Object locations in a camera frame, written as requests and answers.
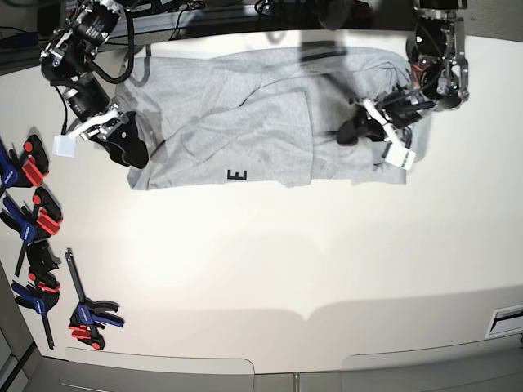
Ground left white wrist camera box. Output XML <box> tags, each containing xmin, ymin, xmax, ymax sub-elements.
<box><xmin>383</xmin><ymin>143</ymin><xmax>417</xmax><ymax>171</ymax></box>

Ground top blue red bar clamp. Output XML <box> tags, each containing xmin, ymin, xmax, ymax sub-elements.
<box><xmin>1</xmin><ymin>134</ymin><xmax>49</xmax><ymax>194</ymax></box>

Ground white slotted wall plate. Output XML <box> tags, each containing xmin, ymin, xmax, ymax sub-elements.
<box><xmin>485</xmin><ymin>305</ymin><xmax>523</xmax><ymax>339</ymax></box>

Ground blue red bar clamp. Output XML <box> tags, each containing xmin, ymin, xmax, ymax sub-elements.
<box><xmin>1</xmin><ymin>134</ymin><xmax>49</xmax><ymax>194</ymax></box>
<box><xmin>1</xmin><ymin>186</ymin><xmax>63</xmax><ymax>277</ymax></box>
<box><xmin>65</xmin><ymin>248</ymin><xmax>125</xmax><ymax>350</ymax></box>
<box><xmin>11</xmin><ymin>240</ymin><xmax>62</xmax><ymax>350</ymax></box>

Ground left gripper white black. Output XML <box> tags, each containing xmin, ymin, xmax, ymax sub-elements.
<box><xmin>336</xmin><ymin>99</ymin><xmax>421</xmax><ymax>149</ymax></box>

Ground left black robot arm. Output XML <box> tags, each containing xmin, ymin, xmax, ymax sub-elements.
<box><xmin>335</xmin><ymin>1</ymin><xmax>469</xmax><ymax>148</ymax></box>

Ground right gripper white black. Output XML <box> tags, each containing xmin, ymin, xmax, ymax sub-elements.
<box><xmin>67</xmin><ymin>104</ymin><xmax>148</xmax><ymax>168</ymax></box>

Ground aluminium extrusion rail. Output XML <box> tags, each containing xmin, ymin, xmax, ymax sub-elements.
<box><xmin>133</xmin><ymin>7</ymin><xmax>257</xmax><ymax>34</ymax></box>

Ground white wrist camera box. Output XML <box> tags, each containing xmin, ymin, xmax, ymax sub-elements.
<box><xmin>383</xmin><ymin>143</ymin><xmax>417</xmax><ymax>171</ymax></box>
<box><xmin>52</xmin><ymin>135</ymin><xmax>77</xmax><ymax>158</ymax></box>

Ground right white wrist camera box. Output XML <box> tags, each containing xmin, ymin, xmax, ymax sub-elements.
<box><xmin>52</xmin><ymin>135</ymin><xmax>77</xmax><ymax>158</ymax></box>

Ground right blue red bar clamp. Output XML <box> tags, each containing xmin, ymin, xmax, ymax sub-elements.
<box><xmin>65</xmin><ymin>248</ymin><xmax>125</xmax><ymax>350</ymax></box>

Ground grey T-shirt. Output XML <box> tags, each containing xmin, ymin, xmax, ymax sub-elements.
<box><xmin>116</xmin><ymin>47</ymin><xmax>411</xmax><ymax>190</ymax></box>

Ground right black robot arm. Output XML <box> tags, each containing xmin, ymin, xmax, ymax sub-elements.
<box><xmin>40</xmin><ymin>1</ymin><xmax>149</xmax><ymax>169</ymax></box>

